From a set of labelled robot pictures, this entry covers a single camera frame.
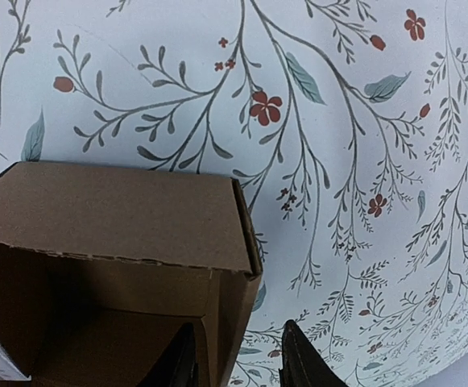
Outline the floral patterned table mat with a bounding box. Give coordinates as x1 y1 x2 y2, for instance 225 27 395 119
0 1 468 386

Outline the brown cardboard box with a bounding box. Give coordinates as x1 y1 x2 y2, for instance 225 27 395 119
0 161 263 386

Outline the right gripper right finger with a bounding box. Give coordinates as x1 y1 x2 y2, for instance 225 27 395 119
279 320 342 387

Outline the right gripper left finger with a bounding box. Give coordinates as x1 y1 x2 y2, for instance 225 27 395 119
143 322 198 387

